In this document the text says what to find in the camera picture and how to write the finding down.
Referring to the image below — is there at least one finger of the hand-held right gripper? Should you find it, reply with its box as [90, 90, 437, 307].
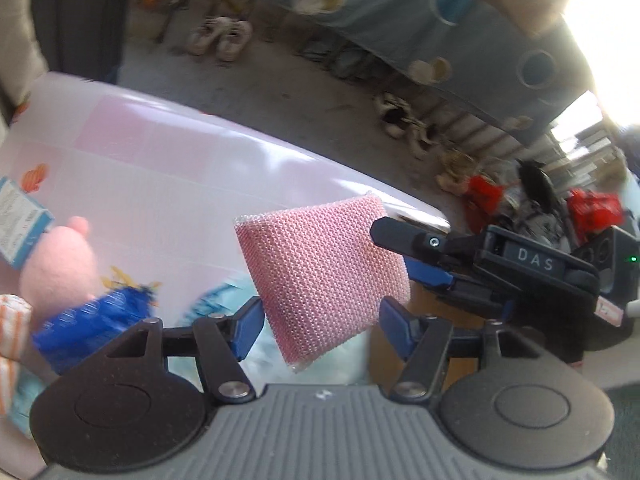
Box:
[405, 256, 481, 301]
[370, 217, 488, 266]

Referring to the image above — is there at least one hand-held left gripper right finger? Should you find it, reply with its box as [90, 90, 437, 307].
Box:
[379, 297, 541, 404]

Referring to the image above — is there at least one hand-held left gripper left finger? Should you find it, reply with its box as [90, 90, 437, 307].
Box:
[106, 296, 266, 405]

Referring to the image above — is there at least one pink mesh sponge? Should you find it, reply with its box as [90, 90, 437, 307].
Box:
[234, 192, 412, 375]

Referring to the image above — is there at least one blue plastic packet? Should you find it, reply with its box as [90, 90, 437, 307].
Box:
[31, 285, 161, 376]

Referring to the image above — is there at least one pink plush toy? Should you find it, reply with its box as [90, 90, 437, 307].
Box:
[20, 216, 103, 321]

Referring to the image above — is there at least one orange striped soft doll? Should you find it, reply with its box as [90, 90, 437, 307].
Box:
[0, 294, 33, 416]

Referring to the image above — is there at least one white and blue box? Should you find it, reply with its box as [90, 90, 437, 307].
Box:
[0, 176, 56, 268]

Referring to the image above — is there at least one white plastic bag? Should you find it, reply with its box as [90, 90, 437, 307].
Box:
[175, 280, 373, 387]

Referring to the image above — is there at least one beige shoe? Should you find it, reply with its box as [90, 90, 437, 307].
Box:
[437, 152, 476, 193]

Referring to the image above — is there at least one red plastic bag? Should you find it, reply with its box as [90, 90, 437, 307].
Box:
[465, 175, 506, 221]
[567, 189, 626, 233]

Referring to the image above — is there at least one black bicycle saddle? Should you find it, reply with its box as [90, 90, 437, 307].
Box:
[517, 159, 556, 206]

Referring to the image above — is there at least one dark slipper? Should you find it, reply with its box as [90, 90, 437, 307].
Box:
[376, 92, 418, 136]

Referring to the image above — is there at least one blue circle-print blanket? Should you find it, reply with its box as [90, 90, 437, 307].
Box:
[215, 0, 608, 146]

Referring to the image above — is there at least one dark cabinet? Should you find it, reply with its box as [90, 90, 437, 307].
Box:
[30, 0, 131, 83]

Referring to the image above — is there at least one white padded panel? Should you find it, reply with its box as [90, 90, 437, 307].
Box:
[0, 0, 51, 106]

